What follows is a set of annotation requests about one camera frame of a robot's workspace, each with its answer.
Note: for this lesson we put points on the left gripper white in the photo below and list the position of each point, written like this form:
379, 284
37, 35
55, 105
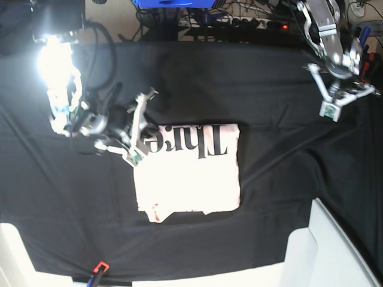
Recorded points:
339, 93

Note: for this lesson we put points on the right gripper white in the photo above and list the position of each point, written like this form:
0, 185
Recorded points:
126, 129

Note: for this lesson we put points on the light pink T-shirt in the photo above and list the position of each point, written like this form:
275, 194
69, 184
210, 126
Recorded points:
189, 168

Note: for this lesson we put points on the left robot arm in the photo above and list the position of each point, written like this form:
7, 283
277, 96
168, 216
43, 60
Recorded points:
347, 72

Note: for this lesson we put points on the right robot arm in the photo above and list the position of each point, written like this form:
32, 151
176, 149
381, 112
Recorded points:
80, 109

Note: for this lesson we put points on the red clamp at right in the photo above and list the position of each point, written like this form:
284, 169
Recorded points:
372, 69

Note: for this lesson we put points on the red clamp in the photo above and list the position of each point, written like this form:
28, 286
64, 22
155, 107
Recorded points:
98, 273
372, 69

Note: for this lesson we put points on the black table cloth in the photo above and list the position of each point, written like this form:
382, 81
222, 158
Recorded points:
74, 210

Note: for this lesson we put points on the red clamp at bottom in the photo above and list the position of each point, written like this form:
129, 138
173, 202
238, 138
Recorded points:
98, 273

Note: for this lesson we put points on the black power strip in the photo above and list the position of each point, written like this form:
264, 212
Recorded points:
234, 22

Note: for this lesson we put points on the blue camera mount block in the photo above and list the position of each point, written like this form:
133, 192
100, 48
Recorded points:
174, 3

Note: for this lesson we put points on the white frame right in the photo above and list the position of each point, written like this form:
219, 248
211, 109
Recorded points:
323, 255

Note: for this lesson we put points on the white frame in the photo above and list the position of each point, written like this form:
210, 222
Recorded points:
323, 255
17, 268

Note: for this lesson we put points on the white frame left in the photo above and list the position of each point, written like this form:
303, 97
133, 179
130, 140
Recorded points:
17, 268

